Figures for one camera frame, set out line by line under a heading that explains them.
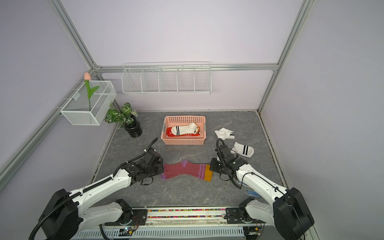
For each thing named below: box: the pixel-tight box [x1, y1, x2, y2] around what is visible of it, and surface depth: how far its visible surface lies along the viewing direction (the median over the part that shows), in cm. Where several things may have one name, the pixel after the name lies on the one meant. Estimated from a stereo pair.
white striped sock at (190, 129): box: [171, 122, 198, 136], surface depth 107 cm
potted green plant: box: [105, 102, 143, 138], surface depth 88 cm
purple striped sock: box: [160, 159, 213, 182], surface depth 89 cm
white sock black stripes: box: [230, 141, 254, 158], surface depth 98 cm
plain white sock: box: [214, 127, 235, 140], surface depth 107 cm
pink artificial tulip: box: [84, 72, 100, 112], surface depth 85 cm
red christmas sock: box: [166, 126, 201, 137], surface depth 107 cm
